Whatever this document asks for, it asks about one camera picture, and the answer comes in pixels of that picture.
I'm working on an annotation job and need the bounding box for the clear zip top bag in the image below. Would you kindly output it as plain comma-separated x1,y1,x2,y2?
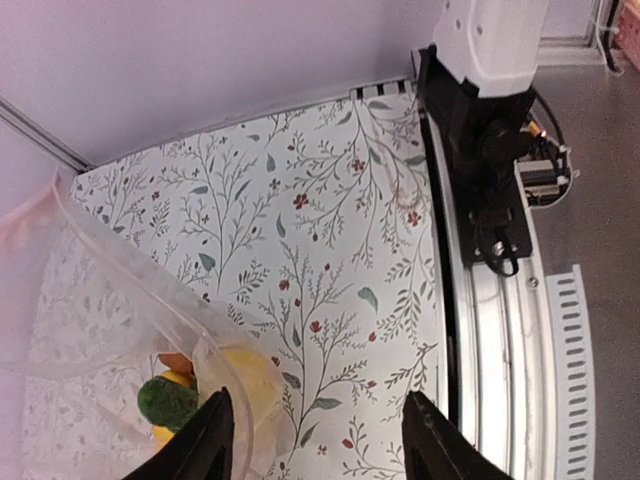
1,176,283,479

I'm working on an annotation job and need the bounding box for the dark green cucumber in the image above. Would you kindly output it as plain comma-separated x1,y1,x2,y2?
137,376,199,433

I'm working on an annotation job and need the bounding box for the floral tablecloth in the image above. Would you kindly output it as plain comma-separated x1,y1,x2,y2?
69,93,422,479

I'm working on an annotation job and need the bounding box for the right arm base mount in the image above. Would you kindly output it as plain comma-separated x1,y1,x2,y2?
414,43,581,279

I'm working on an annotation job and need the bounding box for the right aluminium corner post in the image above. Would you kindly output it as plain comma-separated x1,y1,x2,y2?
0,98,95,174

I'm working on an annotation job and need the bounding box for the aluminium front rail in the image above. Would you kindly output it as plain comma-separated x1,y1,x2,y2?
349,47,599,480

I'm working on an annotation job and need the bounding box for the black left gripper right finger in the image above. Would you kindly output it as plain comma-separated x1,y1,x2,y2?
402,391,511,480

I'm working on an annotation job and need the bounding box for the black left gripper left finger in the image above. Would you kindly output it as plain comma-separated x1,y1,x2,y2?
124,387,235,480

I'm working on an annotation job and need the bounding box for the brown potato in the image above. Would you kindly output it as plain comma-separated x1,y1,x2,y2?
158,352,194,375

